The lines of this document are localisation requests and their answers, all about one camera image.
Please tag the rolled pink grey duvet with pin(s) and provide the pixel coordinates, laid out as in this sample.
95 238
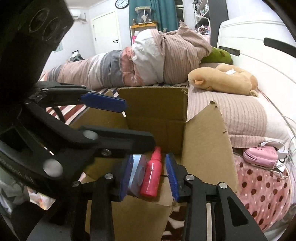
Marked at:
154 58

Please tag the brown cardboard box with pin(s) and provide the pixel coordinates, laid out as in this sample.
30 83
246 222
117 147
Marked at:
186 122

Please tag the pink handheld device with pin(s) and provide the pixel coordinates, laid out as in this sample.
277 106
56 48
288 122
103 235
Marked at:
265 156

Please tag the pink striped pillow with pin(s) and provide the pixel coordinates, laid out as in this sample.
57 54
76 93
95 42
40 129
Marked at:
249 120

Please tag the tan plush toy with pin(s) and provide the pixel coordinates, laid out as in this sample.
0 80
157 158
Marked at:
224 78

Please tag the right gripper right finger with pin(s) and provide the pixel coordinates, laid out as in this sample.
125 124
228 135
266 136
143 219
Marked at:
208 203

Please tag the round wall clock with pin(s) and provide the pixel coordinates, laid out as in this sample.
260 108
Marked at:
121 4

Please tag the white door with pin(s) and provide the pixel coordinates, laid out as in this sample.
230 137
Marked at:
106 33

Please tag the striped plush blanket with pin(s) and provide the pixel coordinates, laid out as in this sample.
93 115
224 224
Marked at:
70 112

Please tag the yellow wooden shelf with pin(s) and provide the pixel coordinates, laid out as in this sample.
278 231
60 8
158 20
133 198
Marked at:
136 29

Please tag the red pink bottle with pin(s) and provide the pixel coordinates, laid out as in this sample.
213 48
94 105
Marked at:
152 174

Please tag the pink polka dot sheet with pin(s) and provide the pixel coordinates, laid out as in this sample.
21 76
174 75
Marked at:
267 195

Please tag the black bookshelf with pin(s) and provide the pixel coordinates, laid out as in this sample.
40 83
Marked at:
210 14

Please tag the green plush toy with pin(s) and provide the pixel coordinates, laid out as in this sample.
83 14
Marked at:
218 56

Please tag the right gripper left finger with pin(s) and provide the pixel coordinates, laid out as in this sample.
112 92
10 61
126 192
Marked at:
111 187

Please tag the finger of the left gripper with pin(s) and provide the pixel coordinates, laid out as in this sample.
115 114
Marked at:
121 142
49 94

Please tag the white bed headboard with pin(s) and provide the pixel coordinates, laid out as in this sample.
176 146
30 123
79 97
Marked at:
256 42

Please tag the light blue square box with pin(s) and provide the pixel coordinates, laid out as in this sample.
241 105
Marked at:
137 175

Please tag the glass display case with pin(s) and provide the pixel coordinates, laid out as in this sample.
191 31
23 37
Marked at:
144 14

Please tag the teal curtain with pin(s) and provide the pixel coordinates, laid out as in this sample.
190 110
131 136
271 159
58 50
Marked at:
162 11

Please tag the white air conditioner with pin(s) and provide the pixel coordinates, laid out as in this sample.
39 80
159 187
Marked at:
77 15

